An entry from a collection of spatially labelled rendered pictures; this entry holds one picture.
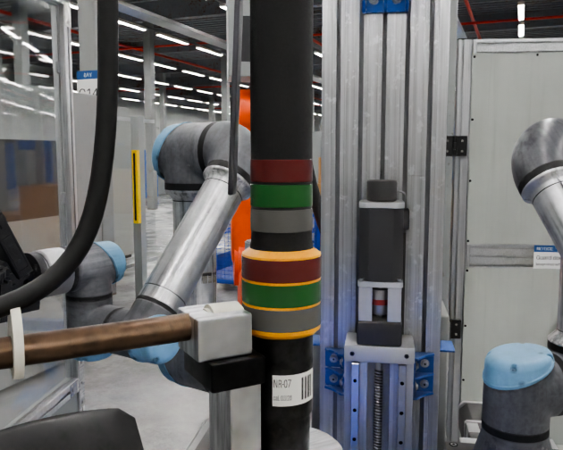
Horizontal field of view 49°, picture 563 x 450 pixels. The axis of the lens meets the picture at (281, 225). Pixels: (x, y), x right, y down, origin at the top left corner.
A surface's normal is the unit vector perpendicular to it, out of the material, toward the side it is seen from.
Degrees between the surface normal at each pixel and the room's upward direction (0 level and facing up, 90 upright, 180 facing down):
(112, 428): 34
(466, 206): 90
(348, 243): 90
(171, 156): 90
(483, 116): 90
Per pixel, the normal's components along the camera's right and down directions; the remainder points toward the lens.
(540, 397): 0.29, 0.11
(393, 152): -0.16, 0.11
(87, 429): 0.43, -0.78
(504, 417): -0.65, 0.08
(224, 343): 0.49, 0.10
